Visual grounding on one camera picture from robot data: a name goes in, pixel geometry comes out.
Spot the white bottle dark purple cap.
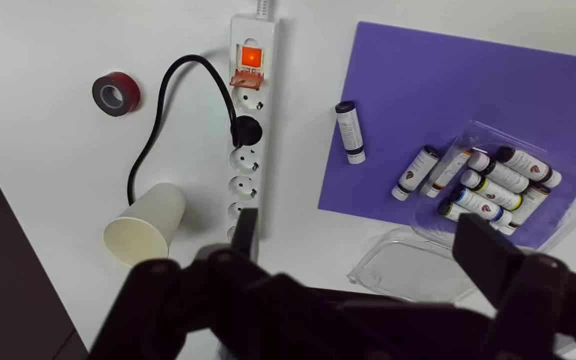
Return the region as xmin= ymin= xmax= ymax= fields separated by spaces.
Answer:
xmin=334 ymin=99 xmax=368 ymax=167

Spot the white bottle green band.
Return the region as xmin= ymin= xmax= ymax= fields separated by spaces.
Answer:
xmin=437 ymin=199 xmax=466 ymax=225

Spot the white power strip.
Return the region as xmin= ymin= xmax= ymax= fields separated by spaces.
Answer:
xmin=225 ymin=13 xmax=279 ymax=247

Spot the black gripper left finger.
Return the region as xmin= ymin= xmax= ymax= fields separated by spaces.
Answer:
xmin=91 ymin=207 xmax=271 ymax=360

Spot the black plug with cable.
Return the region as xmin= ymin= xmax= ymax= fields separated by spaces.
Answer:
xmin=127 ymin=55 xmax=264 ymax=207

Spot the white-cap bottle black band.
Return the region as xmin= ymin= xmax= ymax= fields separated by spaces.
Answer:
xmin=466 ymin=151 xmax=534 ymax=197

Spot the dark-cap bottle red logo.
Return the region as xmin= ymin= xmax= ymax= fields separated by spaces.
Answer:
xmin=494 ymin=147 xmax=565 ymax=190

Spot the white bottle orange band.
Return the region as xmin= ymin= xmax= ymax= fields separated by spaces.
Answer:
xmin=422 ymin=147 xmax=476 ymax=201

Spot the white bottle blue band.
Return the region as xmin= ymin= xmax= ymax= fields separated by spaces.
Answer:
xmin=448 ymin=186 xmax=515 ymax=226

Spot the white-cap bottle with dark base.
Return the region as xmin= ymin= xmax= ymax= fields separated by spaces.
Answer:
xmin=391 ymin=144 xmax=442 ymax=205

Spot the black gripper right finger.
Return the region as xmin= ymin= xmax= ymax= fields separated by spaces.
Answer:
xmin=452 ymin=213 xmax=576 ymax=360

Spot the clear plastic clamshell container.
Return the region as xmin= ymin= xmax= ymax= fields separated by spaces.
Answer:
xmin=346 ymin=118 xmax=576 ymax=307

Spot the white-cap bottle yellow band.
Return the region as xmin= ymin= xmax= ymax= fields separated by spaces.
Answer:
xmin=459 ymin=169 xmax=525 ymax=213

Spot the beige paper cup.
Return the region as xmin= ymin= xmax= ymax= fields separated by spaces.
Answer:
xmin=102 ymin=182 xmax=188 ymax=269

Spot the dark red tape roll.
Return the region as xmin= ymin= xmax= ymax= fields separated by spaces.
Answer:
xmin=91 ymin=70 xmax=144 ymax=118

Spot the purple mat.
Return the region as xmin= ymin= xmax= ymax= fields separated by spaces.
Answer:
xmin=316 ymin=21 xmax=576 ymax=252

